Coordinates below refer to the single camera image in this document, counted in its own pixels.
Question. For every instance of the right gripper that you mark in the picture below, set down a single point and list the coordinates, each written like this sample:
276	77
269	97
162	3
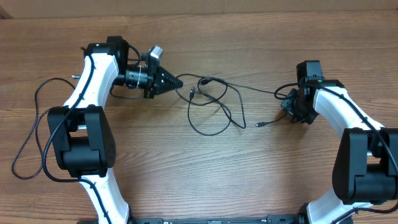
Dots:
287	104

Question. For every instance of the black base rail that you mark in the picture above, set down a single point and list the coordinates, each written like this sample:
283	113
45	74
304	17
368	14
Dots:
270	219

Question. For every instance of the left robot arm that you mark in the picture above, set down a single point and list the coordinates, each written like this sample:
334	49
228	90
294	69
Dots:
80	134

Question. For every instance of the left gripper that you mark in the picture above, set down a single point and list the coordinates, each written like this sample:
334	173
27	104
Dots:
155	76

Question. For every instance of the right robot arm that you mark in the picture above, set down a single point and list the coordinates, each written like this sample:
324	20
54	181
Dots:
365	169

